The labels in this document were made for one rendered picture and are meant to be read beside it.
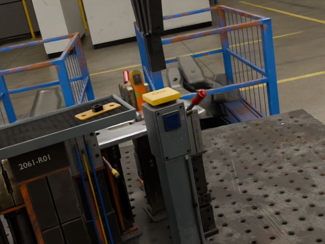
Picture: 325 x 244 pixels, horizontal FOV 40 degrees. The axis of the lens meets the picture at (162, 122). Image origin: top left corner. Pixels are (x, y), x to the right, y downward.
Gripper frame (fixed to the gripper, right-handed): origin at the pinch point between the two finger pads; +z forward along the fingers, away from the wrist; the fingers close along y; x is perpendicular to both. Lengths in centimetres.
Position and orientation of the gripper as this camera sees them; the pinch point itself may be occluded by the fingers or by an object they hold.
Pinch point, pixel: (155, 52)
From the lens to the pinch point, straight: 86.4
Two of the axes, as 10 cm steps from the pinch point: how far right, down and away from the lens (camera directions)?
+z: 1.8, 9.2, 3.4
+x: -9.1, 2.8, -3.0
